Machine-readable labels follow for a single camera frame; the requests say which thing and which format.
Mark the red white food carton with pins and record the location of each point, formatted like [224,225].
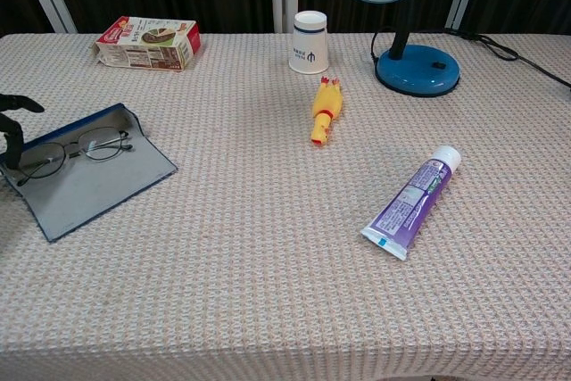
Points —
[151,48]

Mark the white paper cup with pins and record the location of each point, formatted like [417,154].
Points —
[308,48]

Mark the blue desk lamp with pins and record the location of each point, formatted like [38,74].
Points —
[415,71]

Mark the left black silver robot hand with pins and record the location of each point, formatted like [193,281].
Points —
[13,144]

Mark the black rimmed eyeglasses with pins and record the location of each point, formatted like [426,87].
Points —
[73,147]

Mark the yellow rubber chicken toy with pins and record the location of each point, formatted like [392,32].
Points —
[326,106]

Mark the purple white toothpaste tube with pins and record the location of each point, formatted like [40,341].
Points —
[410,204]

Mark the blue glasses case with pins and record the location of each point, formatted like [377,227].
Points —
[98,189]

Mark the beige waffle-weave tablecloth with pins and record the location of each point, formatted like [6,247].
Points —
[267,287]

